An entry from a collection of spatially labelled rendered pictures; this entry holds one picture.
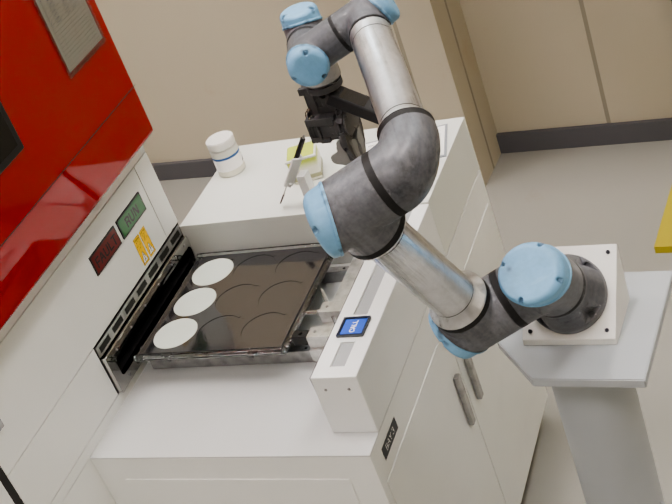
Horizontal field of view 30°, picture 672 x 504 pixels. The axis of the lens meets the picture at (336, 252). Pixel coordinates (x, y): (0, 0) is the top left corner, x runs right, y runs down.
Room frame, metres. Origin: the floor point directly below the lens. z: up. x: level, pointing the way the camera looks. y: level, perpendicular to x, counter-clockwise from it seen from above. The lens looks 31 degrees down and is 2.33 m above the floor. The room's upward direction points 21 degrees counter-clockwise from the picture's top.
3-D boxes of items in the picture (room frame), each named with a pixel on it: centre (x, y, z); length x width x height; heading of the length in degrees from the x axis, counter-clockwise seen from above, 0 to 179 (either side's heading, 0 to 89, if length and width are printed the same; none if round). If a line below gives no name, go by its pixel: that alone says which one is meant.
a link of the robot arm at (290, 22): (2.20, -0.09, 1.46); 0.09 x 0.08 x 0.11; 170
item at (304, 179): (2.48, 0.02, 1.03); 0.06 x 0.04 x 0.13; 61
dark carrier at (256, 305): (2.32, 0.24, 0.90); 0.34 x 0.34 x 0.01; 61
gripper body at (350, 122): (2.21, -0.09, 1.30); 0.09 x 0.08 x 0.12; 60
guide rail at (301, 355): (2.19, 0.24, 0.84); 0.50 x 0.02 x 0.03; 61
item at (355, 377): (2.09, -0.05, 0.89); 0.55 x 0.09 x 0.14; 151
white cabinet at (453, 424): (2.34, 0.11, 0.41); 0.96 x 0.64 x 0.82; 151
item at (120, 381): (2.41, 0.43, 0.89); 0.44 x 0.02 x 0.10; 151
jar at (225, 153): (2.79, 0.16, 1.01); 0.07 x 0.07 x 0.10
